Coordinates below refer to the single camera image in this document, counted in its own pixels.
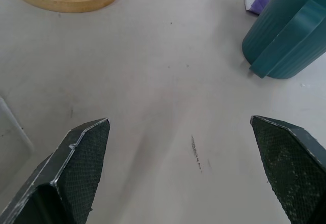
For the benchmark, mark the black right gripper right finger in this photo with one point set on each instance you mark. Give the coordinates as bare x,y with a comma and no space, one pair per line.
293,168

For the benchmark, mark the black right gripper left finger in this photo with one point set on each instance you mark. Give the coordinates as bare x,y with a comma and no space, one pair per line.
63,178

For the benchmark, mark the teal ribbed plastic pitcher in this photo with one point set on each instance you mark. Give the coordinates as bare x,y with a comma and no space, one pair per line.
285,38

